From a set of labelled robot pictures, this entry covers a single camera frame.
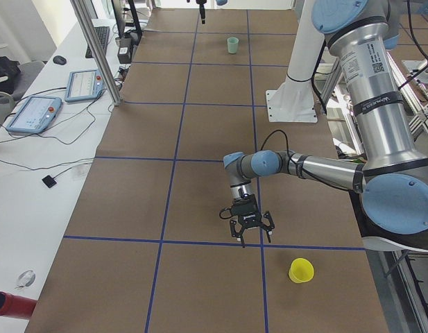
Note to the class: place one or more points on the teach pendant tablet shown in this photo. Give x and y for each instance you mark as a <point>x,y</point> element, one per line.
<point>85,85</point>
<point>35,115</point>

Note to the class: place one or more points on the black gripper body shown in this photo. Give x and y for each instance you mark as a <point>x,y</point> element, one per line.
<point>202,10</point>
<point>249,220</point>

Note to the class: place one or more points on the green plastic cup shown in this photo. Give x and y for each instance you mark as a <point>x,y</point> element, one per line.
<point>232,45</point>

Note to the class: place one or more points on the computer monitor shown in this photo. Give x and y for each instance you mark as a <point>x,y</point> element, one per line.
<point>136,34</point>

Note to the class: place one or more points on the black keyboard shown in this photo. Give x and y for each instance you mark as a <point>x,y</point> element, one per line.
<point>103,34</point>

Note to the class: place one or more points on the yellow plastic cup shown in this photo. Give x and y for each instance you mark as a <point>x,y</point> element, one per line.
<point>301,270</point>

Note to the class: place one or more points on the aluminium frame post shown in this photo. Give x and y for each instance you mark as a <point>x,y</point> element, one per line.
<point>87,28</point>

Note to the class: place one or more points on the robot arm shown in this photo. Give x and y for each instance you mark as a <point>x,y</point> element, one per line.
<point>393,182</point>

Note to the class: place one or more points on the small black square pad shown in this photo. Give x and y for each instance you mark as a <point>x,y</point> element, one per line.
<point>49,181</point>

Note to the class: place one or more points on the far teach pendant tablet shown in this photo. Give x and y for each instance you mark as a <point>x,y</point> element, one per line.
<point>85,85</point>

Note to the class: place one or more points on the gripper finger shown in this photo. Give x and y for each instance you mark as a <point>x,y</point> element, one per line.
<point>268,228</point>
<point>238,233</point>
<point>202,13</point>

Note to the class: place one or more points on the near teach pendant tablet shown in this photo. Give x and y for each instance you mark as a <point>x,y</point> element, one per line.
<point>35,115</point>

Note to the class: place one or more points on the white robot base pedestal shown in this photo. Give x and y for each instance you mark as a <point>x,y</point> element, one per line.
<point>293,101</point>

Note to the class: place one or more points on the red cylinder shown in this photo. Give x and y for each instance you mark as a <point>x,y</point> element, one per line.
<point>13,306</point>

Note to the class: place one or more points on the black power adapter box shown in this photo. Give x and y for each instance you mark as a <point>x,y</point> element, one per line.
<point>124,53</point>

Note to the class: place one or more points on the round silver table grommet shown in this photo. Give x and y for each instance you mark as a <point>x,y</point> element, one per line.
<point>25,279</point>

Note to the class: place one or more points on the black computer mouse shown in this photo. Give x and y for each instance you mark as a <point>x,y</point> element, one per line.
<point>59,60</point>

